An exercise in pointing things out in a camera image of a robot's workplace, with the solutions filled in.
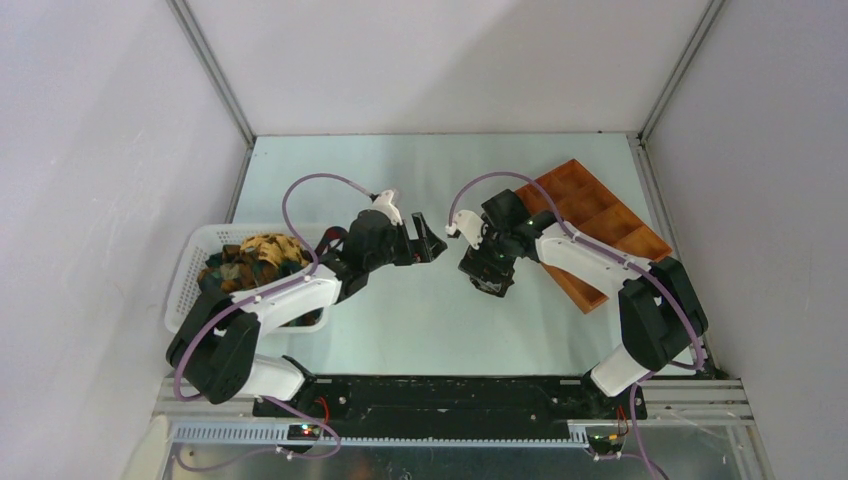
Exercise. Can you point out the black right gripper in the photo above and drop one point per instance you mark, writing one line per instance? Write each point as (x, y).
(475, 261)

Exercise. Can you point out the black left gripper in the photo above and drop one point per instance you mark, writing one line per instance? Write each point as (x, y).
(428, 244)

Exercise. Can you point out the black gold floral tie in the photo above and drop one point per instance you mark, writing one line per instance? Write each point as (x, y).
(492, 285)

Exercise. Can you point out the wooden compartment tray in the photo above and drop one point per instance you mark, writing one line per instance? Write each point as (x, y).
(592, 208)

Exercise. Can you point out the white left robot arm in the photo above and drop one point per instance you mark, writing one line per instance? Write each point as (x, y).
(215, 349)

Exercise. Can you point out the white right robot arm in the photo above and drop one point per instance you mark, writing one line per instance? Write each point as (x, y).
(659, 312)

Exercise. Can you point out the dark red striped tie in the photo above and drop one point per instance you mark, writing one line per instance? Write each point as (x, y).
(332, 238)

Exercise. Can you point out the green gold patterned tie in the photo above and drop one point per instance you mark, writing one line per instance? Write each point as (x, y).
(255, 262)

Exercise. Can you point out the white plastic basket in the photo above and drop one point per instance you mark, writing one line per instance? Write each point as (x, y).
(192, 278)

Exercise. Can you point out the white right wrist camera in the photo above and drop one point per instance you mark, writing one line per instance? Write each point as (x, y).
(469, 225)

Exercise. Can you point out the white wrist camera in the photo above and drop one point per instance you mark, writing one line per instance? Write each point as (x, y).
(469, 225)
(385, 203)

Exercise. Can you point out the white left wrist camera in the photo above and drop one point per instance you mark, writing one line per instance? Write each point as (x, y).
(385, 203)

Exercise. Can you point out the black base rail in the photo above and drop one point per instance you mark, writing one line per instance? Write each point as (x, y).
(460, 408)

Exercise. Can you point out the aluminium frame rail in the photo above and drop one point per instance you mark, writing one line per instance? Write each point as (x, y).
(245, 420)

